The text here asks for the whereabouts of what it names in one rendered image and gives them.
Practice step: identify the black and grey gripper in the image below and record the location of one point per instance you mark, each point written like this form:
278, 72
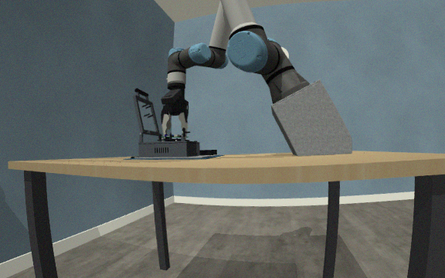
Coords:
179, 107

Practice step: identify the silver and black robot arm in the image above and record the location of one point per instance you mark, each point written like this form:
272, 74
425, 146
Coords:
249, 50

